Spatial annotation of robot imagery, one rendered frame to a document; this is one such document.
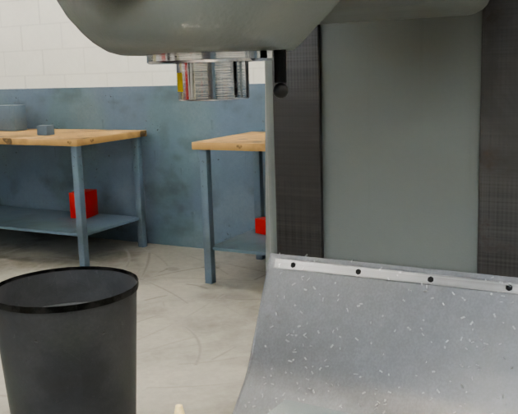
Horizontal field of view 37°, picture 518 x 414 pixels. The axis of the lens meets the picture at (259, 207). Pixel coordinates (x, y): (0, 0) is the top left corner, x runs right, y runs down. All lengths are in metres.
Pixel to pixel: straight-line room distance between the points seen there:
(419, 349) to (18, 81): 6.00
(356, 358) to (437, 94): 0.30
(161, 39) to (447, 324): 0.51
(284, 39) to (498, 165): 0.40
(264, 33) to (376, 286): 0.48
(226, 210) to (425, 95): 4.72
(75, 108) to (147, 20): 5.83
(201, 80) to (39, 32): 6.02
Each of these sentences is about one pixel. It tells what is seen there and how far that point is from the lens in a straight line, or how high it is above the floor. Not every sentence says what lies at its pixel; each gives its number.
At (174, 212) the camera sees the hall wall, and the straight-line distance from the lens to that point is 5.77.
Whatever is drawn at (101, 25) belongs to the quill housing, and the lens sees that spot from 0.45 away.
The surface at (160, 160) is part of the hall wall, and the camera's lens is 5.78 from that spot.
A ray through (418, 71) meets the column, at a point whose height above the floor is 1.29.
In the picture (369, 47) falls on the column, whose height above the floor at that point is 1.32.
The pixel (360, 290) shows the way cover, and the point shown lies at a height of 1.05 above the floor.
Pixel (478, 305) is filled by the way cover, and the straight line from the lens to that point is 0.84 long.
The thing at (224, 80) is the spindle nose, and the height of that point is 1.29.
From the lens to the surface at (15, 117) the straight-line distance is 6.26.
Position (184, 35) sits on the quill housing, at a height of 1.32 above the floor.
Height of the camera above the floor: 1.30
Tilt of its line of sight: 10 degrees down
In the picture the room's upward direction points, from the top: 2 degrees counter-clockwise
